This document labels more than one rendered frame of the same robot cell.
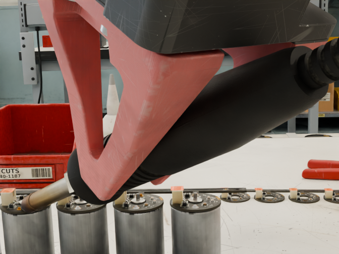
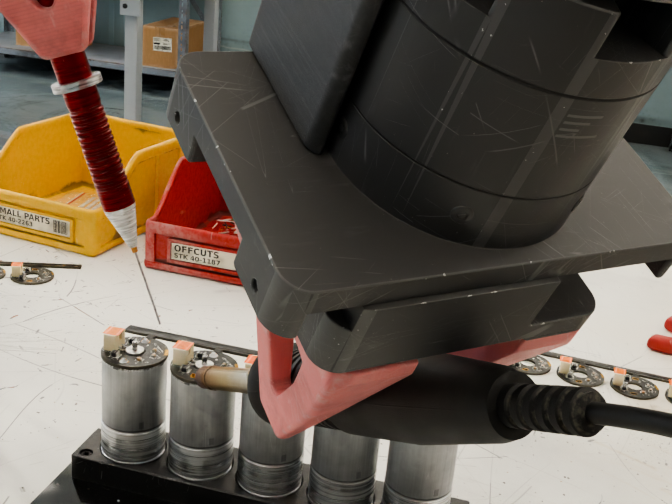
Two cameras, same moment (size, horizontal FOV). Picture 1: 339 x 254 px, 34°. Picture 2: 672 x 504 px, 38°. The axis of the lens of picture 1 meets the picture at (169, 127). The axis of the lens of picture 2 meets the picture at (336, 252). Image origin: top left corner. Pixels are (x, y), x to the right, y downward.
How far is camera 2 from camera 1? 0.09 m
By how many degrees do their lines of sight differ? 13
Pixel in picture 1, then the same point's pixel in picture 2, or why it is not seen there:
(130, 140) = (308, 408)
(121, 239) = (319, 443)
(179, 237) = (396, 457)
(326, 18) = (580, 304)
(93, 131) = (279, 358)
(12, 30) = not seen: outside the picture
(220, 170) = not seen: hidden behind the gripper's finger
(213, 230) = (443, 459)
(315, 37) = (556, 330)
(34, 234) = (208, 411)
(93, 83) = not seen: hidden behind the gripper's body
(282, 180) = (613, 344)
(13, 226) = (182, 396)
